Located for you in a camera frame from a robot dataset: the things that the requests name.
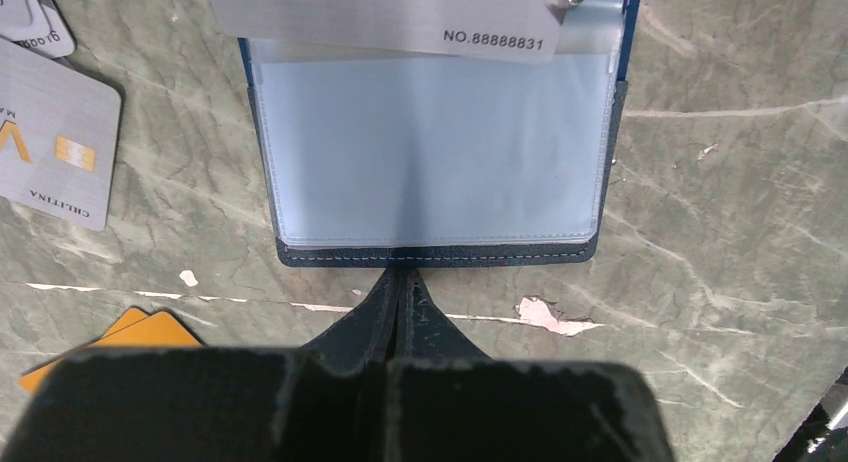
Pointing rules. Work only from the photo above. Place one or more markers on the gold card stack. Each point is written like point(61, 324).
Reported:
point(135, 330)

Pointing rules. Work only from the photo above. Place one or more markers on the silver card stack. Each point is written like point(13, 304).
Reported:
point(59, 127)

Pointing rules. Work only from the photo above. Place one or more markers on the blue leather card holder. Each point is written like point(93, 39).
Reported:
point(374, 159)

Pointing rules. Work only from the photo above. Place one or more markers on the silver VIP card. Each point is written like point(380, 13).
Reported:
point(525, 31)

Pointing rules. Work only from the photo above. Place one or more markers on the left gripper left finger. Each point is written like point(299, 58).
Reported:
point(316, 402)

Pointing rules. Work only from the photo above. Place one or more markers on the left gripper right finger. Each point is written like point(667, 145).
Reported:
point(446, 401)

